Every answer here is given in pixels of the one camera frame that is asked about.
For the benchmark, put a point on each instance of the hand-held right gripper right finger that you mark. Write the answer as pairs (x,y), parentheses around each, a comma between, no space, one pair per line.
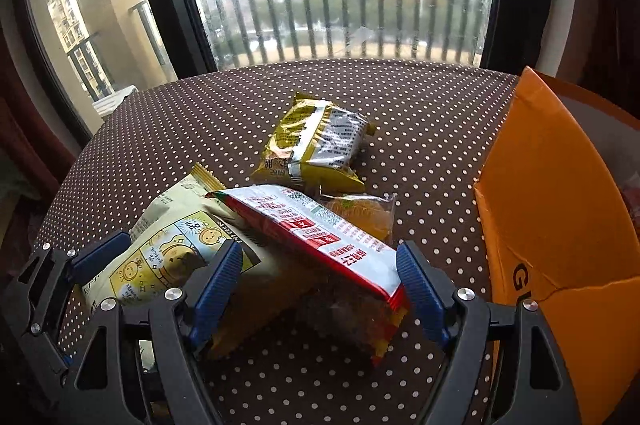
(422,292)

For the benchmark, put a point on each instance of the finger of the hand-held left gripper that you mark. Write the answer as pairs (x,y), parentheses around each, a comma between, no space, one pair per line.
(100,255)

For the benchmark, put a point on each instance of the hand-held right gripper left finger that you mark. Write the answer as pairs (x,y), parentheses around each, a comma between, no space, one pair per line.
(220,290)

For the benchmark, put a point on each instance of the pale cartoon snack packet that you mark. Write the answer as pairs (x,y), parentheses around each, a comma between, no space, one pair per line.
(165,250)

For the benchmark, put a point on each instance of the clear orange pastry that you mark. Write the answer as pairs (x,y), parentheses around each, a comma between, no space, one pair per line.
(362,212)

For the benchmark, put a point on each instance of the red white snack packet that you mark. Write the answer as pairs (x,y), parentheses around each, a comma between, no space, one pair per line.
(310,230)

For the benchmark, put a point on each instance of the orange cardboard box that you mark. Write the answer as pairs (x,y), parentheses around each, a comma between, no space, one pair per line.
(550,205)

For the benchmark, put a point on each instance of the yellow silver snack packet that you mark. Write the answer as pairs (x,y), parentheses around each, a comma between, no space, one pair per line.
(300,140)

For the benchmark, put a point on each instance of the dark brown curtain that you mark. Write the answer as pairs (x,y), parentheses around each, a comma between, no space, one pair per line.
(20,130)
(620,30)

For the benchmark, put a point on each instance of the white air conditioner unit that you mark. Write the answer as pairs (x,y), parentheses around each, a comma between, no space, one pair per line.
(112,102)

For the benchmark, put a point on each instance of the brown polka dot tablecloth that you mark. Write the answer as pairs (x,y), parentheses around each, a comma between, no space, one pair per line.
(400,130)

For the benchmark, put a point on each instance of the beige apartment building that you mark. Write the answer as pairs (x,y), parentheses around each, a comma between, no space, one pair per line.
(70,20)

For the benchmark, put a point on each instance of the black window frame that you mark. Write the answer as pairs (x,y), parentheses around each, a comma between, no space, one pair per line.
(172,5)

